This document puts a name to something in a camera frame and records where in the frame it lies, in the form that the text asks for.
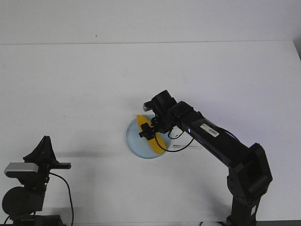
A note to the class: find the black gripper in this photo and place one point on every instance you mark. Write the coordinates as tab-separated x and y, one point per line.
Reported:
42	176
162	121

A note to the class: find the yellow corn cob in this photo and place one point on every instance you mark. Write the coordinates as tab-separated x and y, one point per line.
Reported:
157	145

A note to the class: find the light blue round plate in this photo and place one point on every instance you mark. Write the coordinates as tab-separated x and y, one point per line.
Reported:
138	145

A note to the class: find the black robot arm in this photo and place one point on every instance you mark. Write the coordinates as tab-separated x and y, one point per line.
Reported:
249	172
21	203

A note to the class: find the clear tape strip horizontal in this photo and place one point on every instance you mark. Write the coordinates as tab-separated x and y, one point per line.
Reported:
190	147

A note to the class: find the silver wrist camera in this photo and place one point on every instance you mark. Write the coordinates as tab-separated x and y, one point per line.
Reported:
147	106
19	169

